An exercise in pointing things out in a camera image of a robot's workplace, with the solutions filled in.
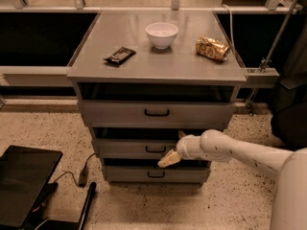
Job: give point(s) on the grey top drawer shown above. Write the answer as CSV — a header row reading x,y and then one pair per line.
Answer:
x,y
156,114

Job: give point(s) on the grey drawer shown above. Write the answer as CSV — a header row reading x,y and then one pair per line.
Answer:
x,y
154,175
156,114
132,149

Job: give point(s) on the grey drawer cabinet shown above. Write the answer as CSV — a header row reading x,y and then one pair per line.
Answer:
x,y
176,74

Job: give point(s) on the white bowl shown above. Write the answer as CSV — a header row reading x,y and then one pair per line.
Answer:
x,y
161,34

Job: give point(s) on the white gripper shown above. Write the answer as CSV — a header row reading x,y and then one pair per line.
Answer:
x,y
183,148

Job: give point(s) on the grey bottom drawer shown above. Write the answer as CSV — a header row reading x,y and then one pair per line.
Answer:
x,y
154,175

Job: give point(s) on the black bar on floor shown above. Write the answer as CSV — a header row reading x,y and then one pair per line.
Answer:
x,y
89,197

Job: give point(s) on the black snack bar wrapper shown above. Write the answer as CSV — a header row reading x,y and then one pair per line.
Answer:
x,y
120,56

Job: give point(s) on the black laptop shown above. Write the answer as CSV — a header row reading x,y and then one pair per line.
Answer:
x,y
23,174

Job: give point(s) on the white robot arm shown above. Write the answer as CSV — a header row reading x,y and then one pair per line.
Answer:
x,y
287,168

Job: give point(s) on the crushed golden can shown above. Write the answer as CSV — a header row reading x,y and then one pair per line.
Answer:
x,y
212,48

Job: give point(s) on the black power adapter with cable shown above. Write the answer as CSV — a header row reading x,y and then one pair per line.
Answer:
x,y
81,181

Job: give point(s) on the metal rod with clamp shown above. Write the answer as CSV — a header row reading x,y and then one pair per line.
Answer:
x,y
264,64

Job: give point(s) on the black office chair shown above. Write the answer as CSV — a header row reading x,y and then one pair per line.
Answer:
x,y
289,104

